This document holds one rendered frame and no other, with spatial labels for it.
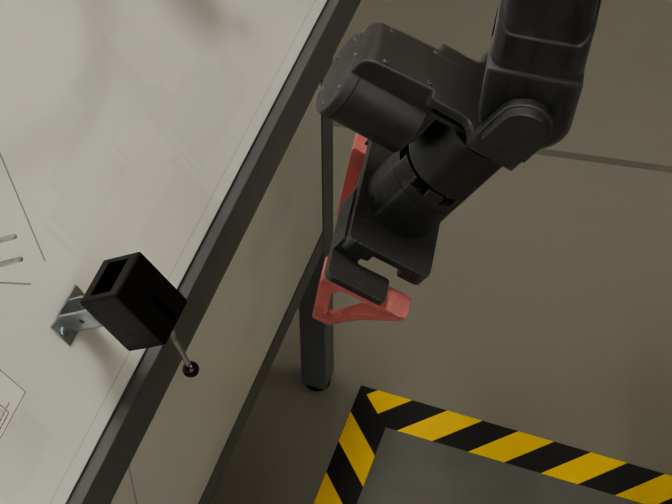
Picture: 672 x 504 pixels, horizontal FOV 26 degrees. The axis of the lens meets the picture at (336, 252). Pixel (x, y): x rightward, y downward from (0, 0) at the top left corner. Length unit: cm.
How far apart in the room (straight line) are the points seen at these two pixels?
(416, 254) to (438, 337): 133
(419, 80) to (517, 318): 148
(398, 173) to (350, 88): 9
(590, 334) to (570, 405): 14
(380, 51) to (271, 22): 57
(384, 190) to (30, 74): 37
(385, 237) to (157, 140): 37
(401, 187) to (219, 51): 46
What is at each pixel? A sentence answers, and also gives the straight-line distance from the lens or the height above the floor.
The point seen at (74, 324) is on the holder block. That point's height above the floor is 94.
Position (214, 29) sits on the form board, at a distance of 140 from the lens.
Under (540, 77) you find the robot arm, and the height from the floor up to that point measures 130.
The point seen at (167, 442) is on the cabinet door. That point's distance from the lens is 152.
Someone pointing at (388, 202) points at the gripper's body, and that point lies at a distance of 99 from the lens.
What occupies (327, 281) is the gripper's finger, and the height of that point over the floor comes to 112.
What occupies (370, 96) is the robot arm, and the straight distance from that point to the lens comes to 91.
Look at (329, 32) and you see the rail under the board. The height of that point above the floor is 85.
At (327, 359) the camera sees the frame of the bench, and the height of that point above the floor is 8.
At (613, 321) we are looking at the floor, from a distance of 238.
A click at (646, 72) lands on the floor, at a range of 277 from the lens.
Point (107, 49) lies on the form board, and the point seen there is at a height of 101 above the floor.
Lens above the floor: 190
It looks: 52 degrees down
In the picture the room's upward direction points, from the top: straight up
